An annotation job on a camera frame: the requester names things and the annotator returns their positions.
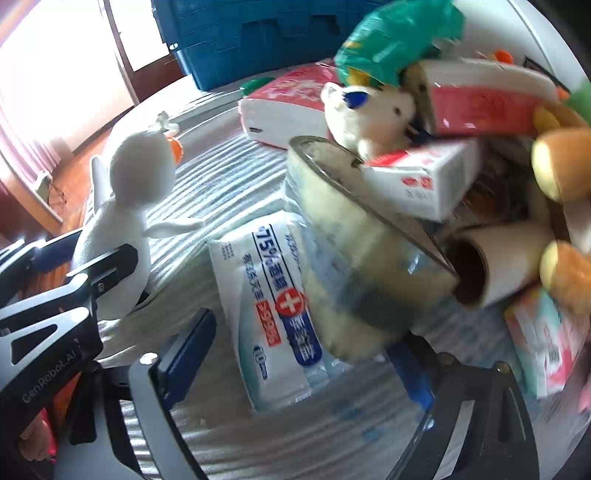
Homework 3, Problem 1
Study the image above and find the long pink white tissue pack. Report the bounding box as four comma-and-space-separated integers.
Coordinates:
418, 60, 559, 137

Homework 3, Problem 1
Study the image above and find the small white plush dog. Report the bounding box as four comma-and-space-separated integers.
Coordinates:
321, 83, 416, 160

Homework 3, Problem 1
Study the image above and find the window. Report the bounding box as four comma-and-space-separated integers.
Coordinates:
0, 0, 139, 153

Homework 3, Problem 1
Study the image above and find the long white carton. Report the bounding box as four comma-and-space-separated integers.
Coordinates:
362, 138, 483, 222

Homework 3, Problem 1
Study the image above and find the pastel tissue pack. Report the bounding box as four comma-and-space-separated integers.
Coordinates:
503, 288, 591, 400

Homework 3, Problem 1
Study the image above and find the brown teddy bear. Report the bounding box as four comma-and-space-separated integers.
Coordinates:
530, 106, 591, 303

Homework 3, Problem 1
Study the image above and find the pink floral tissue pack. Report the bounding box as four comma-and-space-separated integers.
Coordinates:
238, 65, 345, 148

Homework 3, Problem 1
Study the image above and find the small green cap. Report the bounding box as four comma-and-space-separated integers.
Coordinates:
240, 78, 273, 96

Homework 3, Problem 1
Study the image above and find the teal plastic packet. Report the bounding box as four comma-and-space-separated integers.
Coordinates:
335, 0, 465, 88

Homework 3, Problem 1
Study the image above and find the clear plastic container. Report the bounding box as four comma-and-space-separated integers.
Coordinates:
286, 136, 460, 363

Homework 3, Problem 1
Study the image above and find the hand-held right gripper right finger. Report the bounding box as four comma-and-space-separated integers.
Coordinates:
392, 342, 539, 480

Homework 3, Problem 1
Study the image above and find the white blue wet wipes pack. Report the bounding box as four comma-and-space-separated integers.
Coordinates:
208, 210, 342, 414

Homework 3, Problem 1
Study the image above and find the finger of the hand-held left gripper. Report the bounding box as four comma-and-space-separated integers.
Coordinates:
0, 235, 79, 278
69, 244, 139, 296

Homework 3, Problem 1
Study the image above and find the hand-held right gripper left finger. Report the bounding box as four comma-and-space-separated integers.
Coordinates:
95, 309, 218, 480

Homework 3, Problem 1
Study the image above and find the white striped tablecloth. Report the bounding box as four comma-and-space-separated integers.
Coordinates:
92, 60, 591, 480

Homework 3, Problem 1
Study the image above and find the white curtain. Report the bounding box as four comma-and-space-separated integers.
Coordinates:
0, 106, 65, 222

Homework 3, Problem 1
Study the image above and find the white goose plush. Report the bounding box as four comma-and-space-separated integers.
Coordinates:
71, 113, 206, 319

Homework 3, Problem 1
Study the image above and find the blue plastic storage crate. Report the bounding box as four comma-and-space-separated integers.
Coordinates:
151, 0, 370, 90

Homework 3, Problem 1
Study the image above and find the white paper roll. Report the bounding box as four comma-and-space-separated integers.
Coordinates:
445, 224, 555, 308

